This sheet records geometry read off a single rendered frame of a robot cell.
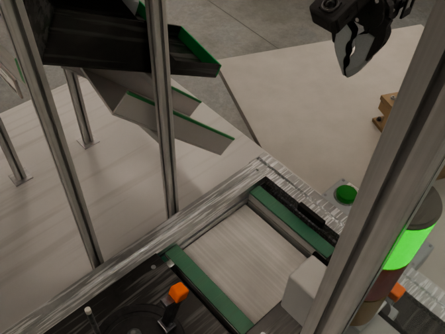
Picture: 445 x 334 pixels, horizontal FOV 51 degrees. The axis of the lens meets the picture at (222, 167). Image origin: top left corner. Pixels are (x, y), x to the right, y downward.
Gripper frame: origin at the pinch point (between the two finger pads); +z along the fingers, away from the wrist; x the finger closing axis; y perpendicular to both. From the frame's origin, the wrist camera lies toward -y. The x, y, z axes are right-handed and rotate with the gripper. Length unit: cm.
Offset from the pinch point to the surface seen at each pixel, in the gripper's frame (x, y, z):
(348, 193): -6.9, 1.9, 25.4
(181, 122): 16.6, -19.1, 11.3
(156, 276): 3.2, -35.7, 25.8
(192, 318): -6.0, -35.8, 25.8
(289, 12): 147, 177, 122
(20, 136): 59, -35, 37
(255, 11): 163, 160, 122
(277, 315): -14.4, -25.7, 25.7
